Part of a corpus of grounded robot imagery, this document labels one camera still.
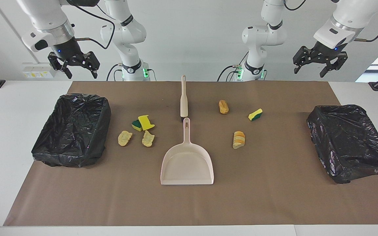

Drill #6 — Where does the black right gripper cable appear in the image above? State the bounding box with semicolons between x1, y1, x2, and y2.
65;0;116;49

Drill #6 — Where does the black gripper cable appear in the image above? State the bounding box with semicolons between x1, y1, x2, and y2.
354;6;378;43
65;0;116;49

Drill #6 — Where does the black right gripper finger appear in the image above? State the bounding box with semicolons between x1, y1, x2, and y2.
48;52;73;79
83;51;100;79

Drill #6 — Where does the beige hand brush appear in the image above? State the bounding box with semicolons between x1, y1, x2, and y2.
180;75;189;122

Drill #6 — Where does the brown paper table mat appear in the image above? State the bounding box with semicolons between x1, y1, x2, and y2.
4;81;378;226

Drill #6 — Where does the sliced bread loaf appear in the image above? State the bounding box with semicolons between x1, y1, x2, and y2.
232;131;246;149

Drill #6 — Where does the bin lined with black bag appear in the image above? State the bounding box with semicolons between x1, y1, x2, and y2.
306;105;378;184
31;93;112;168

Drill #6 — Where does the small yellow green sponge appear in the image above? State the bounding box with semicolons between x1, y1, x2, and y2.
248;108;263;121

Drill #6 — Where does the pink plastic dustpan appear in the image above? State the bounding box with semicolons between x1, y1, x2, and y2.
160;117;214;186

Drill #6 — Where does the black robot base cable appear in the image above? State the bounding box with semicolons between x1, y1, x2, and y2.
106;63;124;81
217;52;250;82

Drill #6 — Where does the white wall socket box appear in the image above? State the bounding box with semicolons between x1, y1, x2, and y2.
22;63;58;79

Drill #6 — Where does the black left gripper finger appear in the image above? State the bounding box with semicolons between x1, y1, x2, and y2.
293;46;311;74
319;52;349;78

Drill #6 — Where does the pale yellow food piece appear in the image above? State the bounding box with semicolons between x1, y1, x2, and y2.
142;130;155;147
118;130;133;147

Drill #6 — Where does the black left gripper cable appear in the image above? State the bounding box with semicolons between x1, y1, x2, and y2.
354;6;378;43

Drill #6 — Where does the yellow notched sponge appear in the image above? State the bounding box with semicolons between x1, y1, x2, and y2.
138;115;155;130

